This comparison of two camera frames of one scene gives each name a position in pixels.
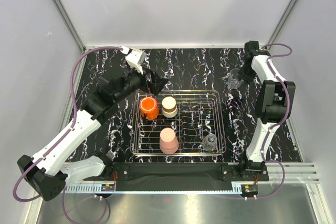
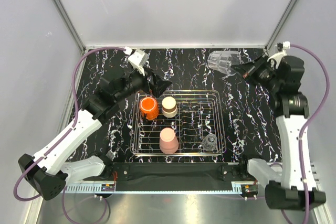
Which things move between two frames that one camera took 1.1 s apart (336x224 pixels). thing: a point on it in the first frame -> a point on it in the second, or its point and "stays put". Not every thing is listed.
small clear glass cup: [209, 143] stays put
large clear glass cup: [235, 78] -> [222, 60]
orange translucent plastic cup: [149, 105] stays put
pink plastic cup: [168, 141] stays put
